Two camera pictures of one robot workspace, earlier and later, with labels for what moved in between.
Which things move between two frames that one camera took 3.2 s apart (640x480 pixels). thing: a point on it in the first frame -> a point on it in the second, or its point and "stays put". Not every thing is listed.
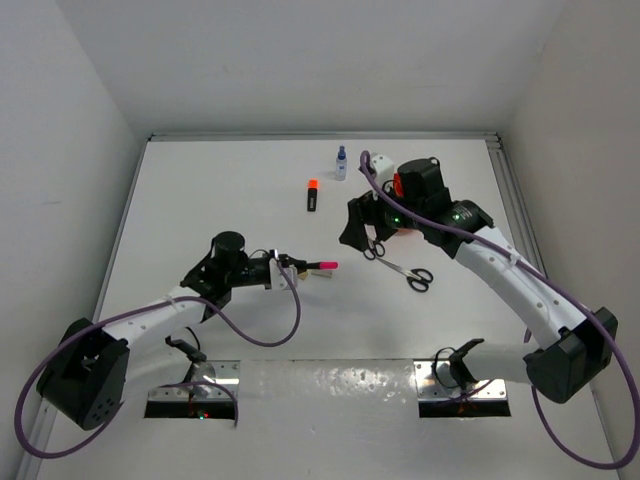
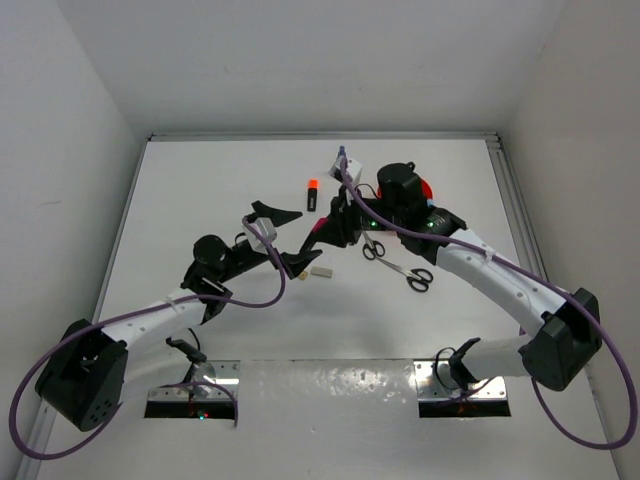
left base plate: x=222 y=372 stays put
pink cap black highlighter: x=323 y=265 -> x=320 y=223
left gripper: x=287 y=260 -> x=279 y=217
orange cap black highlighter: x=312 y=195 stays put
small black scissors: x=377 y=249 stays put
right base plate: x=435 y=382 stays put
